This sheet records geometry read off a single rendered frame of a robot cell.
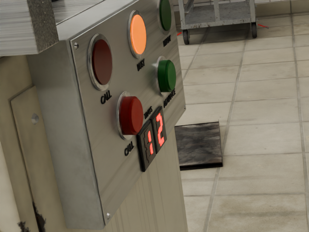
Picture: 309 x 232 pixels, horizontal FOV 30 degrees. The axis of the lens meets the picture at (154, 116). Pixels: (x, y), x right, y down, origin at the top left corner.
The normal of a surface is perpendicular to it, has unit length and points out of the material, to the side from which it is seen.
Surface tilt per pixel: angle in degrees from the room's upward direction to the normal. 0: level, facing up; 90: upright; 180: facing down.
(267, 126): 0
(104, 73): 90
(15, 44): 90
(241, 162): 0
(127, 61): 90
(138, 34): 90
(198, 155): 0
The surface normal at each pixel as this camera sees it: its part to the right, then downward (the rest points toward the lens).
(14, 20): -0.29, 0.37
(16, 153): 0.95, -0.02
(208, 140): -0.14, -0.93
